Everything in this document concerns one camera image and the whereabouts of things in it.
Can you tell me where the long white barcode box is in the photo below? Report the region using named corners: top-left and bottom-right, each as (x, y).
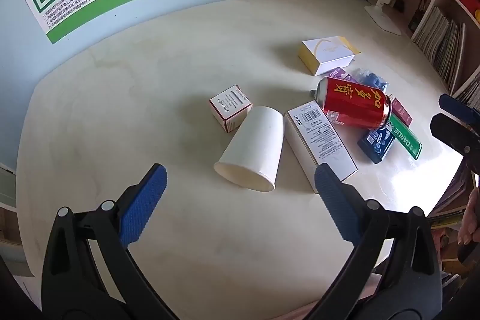
top-left (283, 100), bottom-right (359, 193)

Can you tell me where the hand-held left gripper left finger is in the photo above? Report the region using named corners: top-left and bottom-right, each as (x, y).
top-left (41, 163), bottom-right (177, 320)

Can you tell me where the small white red box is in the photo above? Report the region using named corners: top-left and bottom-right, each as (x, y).
top-left (209, 85), bottom-right (254, 134)

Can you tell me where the maroon box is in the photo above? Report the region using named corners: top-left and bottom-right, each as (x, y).
top-left (390, 97), bottom-right (413, 127)

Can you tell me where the green toothpaste box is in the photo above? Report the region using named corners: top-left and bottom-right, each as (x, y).
top-left (384, 114), bottom-right (422, 159)

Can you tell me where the white yellow box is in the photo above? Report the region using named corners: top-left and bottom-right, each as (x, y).
top-left (298, 36), bottom-right (361, 76)

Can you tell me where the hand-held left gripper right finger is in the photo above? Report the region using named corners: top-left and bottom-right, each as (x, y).
top-left (300, 163), bottom-right (445, 320)

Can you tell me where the blue item in plastic bag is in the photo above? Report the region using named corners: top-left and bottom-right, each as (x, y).
top-left (352, 68), bottom-right (391, 94)

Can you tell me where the row of thin books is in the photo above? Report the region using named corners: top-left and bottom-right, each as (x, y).
top-left (411, 7), bottom-right (466, 88)

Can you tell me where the stack of magazines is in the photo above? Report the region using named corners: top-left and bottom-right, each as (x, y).
top-left (427, 163), bottom-right (477, 231)

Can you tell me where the dark blue box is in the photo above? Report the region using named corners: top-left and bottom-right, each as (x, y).
top-left (357, 127), bottom-right (396, 165)

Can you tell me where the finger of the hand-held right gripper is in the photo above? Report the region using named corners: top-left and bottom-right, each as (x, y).
top-left (439, 93), bottom-right (480, 127)
top-left (430, 112), bottom-right (480, 156)

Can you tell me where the person's right hand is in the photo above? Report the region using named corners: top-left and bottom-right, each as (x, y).
top-left (457, 188), bottom-right (480, 246)

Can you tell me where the purple packet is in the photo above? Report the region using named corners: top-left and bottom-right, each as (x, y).
top-left (327, 67), bottom-right (357, 82)

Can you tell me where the red drink can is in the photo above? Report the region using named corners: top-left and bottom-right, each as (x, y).
top-left (308, 76), bottom-right (392, 130)

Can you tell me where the white paper cup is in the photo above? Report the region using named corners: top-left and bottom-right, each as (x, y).
top-left (214, 106), bottom-right (284, 192)

